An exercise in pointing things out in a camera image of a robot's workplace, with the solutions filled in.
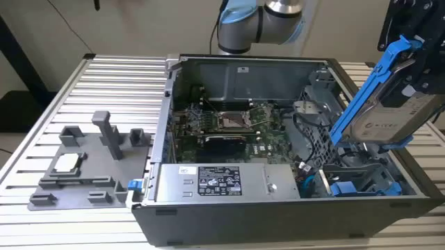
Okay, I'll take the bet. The thin black wall cable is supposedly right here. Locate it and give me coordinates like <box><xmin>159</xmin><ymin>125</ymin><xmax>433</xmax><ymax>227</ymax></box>
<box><xmin>47</xmin><ymin>0</ymin><xmax>94</xmax><ymax>56</ymax></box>

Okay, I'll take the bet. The empty blue disk carrier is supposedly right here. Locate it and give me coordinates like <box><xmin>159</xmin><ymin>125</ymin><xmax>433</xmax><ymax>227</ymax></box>
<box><xmin>330</xmin><ymin>182</ymin><xmax>403</xmax><ymax>198</ymax></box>

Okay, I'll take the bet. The silver metal drive bracket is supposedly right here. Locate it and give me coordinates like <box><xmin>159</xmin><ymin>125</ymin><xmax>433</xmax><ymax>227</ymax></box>
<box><xmin>294</xmin><ymin>100</ymin><xmax>332</xmax><ymax>115</ymax></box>

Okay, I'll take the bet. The black open PC case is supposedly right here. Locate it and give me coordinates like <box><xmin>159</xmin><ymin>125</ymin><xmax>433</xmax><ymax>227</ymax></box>
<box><xmin>130</xmin><ymin>53</ymin><xmax>445</xmax><ymax>247</ymax></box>

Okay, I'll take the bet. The black graphics card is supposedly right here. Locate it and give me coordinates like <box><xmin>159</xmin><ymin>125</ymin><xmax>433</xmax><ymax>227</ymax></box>
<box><xmin>201</xmin><ymin>133</ymin><xmax>249</xmax><ymax>157</ymax></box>

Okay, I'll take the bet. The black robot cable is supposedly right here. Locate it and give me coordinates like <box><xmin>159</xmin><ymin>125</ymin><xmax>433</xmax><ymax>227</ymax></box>
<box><xmin>207</xmin><ymin>11</ymin><xmax>225</xmax><ymax>54</ymax></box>

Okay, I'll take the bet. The grey metal shroud panel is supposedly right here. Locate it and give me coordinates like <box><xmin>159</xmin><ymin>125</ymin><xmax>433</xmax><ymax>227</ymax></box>
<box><xmin>198</xmin><ymin>64</ymin><xmax>314</xmax><ymax>101</ymax></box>

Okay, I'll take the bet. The black RAM slot bank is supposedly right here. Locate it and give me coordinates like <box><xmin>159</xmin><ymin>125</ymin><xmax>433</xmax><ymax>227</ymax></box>
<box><xmin>199</xmin><ymin>90</ymin><xmax>253</xmax><ymax>110</ymax></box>
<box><xmin>205</xmin><ymin>130</ymin><xmax>261</xmax><ymax>136</ymax></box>

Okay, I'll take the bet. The grey metal disk bay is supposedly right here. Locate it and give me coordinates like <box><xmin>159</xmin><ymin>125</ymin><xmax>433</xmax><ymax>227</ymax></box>
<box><xmin>321</xmin><ymin>153</ymin><xmax>417</xmax><ymax>198</ymax></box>

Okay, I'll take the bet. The hard disk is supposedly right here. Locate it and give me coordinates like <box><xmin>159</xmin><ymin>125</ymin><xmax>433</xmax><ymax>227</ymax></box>
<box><xmin>329</xmin><ymin>34</ymin><xmax>445</xmax><ymax>155</ymax></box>

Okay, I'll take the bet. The grey parts rack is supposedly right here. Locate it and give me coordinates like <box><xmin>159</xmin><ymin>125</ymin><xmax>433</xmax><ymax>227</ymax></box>
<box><xmin>27</xmin><ymin>110</ymin><xmax>155</xmax><ymax>212</ymax></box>

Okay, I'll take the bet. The blue wire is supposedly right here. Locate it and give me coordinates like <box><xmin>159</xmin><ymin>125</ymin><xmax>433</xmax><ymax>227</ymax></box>
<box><xmin>301</xmin><ymin>173</ymin><xmax>316</xmax><ymax>197</ymax></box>

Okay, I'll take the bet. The blue case latch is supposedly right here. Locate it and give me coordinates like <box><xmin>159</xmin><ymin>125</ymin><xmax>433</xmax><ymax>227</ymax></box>
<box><xmin>127</xmin><ymin>179</ymin><xmax>145</xmax><ymax>195</ymax></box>

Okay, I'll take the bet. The black floor box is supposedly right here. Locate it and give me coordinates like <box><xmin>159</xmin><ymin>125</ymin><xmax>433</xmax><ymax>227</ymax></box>
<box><xmin>0</xmin><ymin>90</ymin><xmax>50</xmax><ymax>134</ymax></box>

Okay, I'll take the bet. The silver power supply unit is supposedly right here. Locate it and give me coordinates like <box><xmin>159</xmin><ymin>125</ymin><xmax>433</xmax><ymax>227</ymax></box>
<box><xmin>155</xmin><ymin>163</ymin><xmax>302</xmax><ymax>203</ymax></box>

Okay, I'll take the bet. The green motherboard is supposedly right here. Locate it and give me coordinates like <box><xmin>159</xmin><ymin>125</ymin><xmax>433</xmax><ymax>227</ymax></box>
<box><xmin>173</xmin><ymin>100</ymin><xmax>300</xmax><ymax>165</ymax></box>

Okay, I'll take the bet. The CPU socket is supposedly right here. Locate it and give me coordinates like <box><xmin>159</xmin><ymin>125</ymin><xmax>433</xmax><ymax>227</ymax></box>
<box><xmin>214</xmin><ymin>110</ymin><xmax>252</xmax><ymax>130</ymax></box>

